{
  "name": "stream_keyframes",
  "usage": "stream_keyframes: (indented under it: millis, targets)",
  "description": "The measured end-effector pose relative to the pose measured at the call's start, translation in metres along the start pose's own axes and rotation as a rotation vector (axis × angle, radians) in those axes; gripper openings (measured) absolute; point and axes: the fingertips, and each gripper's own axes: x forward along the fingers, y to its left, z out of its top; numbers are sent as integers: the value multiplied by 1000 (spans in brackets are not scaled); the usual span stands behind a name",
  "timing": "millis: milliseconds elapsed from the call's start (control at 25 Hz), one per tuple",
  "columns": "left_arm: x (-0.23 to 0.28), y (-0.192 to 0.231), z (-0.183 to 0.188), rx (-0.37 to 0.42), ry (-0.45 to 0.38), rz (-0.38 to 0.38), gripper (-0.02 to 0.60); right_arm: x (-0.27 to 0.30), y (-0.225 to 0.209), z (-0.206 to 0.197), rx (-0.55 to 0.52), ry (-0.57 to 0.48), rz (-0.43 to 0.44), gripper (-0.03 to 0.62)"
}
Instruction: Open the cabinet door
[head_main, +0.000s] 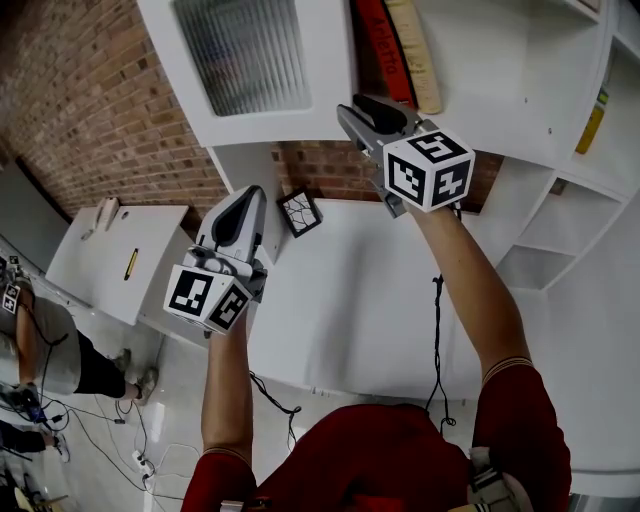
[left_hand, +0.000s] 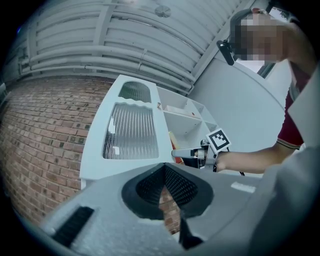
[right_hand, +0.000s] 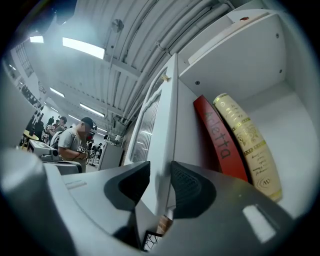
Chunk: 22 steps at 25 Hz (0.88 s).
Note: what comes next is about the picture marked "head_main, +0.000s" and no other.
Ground white floor cable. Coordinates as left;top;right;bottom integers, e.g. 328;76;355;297
144;442;201;501

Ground white power strip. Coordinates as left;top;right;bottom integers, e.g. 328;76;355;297
130;448;157;476

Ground person's right forearm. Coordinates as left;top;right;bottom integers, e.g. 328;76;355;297
407;202;534;386

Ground person's left forearm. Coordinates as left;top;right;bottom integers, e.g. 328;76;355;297
199;309;257;466

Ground person's red shirt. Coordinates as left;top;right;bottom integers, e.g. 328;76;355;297
179;357;573;512

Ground beige book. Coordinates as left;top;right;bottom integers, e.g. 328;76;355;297
383;0;444;116

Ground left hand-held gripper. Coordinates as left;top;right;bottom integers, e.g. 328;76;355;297
163;184;269;335

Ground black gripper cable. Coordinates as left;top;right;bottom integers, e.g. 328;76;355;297
424;273;457;436
248;369;303;451

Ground harness strap buckle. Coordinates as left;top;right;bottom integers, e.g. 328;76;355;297
219;494;274;512

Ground black floor cable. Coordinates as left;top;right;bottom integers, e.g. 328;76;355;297
64;394;186;501

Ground glass cabinet door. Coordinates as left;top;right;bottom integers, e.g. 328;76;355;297
136;0;360;150

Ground wooden chair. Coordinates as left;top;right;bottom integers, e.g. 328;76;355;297
12;487;69;512

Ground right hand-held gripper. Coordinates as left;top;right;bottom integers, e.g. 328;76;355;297
336;93;476;219

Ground grey harness strap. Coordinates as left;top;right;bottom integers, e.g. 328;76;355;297
467;446;534;512

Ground white telephone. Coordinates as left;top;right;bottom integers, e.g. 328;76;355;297
79;196;121;242

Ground white desk hutch shelving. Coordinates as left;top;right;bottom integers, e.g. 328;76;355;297
137;0;640;294

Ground red book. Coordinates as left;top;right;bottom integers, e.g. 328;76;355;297
352;0;420;110

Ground yellow book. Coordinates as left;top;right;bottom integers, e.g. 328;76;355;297
573;85;611;155

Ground black picture frame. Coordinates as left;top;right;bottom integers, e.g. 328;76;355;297
275;185;325;240

